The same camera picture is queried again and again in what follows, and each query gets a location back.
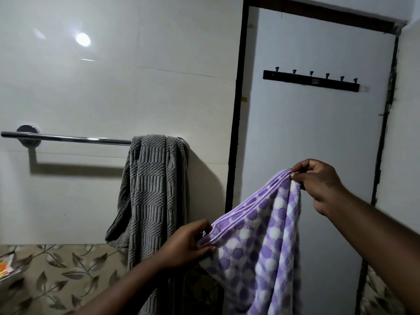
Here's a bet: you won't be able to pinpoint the person's right hand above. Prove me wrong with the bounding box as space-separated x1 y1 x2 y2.
290 158 348 217

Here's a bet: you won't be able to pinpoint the person's left hand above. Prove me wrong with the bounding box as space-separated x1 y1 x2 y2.
157 219 217 270

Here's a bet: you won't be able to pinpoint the grey ribbed towel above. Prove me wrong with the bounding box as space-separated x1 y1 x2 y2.
105 134 190 315

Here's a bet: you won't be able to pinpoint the purple dotted towel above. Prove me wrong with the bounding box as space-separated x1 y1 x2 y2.
196 169 302 315

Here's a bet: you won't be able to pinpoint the orange yellow sachet packets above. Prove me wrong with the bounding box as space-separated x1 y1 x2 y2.
0 253 15 280

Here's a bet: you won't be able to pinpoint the person's left forearm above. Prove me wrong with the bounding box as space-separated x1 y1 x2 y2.
69 259 171 315

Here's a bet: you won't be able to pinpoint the person's right forearm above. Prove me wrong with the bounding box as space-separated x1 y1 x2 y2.
323 188 420 315

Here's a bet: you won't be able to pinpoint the white door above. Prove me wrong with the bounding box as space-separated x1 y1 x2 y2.
224 0 406 315
234 6 396 315

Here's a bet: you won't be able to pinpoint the black hook rack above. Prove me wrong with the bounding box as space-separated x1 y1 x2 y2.
262 66 361 93

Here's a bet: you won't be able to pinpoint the chrome towel bar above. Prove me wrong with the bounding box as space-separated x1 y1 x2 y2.
0 125 189 150

